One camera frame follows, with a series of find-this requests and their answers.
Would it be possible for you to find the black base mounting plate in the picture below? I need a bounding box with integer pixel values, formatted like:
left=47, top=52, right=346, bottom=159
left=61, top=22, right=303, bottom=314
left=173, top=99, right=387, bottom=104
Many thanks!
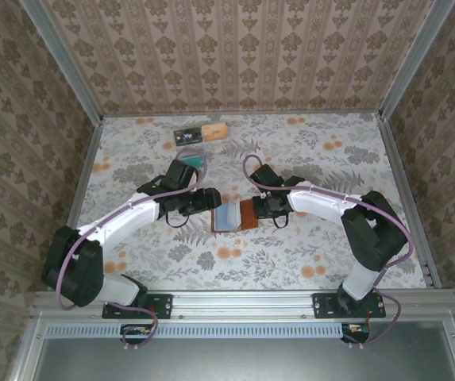
left=102, top=292, right=172, bottom=320
left=312, top=292, right=387, bottom=320

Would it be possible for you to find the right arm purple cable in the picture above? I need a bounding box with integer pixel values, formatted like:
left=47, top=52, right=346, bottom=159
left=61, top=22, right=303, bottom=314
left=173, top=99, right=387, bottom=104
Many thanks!
left=242, top=154, right=415, bottom=350

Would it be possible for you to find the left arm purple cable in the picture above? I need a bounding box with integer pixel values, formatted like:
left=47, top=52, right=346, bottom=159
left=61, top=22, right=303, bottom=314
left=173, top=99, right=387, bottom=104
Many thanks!
left=54, top=147, right=211, bottom=352

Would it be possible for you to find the grey metal panel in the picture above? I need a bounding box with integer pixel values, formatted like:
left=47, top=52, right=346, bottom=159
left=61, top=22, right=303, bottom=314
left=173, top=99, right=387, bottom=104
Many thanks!
left=36, top=337, right=455, bottom=381

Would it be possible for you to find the black controller board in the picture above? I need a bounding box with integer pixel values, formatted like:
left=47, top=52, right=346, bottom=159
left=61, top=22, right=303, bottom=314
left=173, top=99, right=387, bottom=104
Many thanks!
left=119, top=323, right=152, bottom=344
left=340, top=321, right=371, bottom=343

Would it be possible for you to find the black VIP card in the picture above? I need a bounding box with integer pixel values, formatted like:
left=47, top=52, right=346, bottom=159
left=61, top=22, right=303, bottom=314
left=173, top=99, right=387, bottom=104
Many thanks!
left=173, top=127, right=203, bottom=146

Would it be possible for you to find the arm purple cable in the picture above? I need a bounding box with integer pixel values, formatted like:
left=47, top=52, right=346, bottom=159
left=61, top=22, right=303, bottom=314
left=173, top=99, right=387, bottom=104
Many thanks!
left=242, top=154, right=415, bottom=350
left=54, top=147, right=211, bottom=352

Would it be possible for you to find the long aluminium mounting rail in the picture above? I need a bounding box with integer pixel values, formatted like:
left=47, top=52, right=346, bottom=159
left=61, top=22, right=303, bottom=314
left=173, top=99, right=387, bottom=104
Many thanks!
left=32, top=289, right=455, bottom=318

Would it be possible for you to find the white slotted cable duct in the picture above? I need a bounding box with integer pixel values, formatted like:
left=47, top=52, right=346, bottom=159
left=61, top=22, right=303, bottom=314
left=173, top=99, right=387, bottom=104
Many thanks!
left=46, top=323, right=341, bottom=339

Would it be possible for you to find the brown leather card holder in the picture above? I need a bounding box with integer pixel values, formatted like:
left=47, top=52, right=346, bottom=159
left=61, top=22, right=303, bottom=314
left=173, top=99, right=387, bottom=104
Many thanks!
left=210, top=199, right=260, bottom=233

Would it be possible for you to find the aluminium frame post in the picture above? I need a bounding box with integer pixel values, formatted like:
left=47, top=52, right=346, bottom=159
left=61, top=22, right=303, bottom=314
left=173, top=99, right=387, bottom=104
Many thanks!
left=380, top=0, right=455, bottom=120
left=19, top=0, right=105, bottom=124

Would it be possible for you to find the aluminium side rail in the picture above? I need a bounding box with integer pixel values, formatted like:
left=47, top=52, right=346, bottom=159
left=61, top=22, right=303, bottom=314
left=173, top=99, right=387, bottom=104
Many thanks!
left=380, top=114, right=442, bottom=291
left=47, top=117, right=105, bottom=291

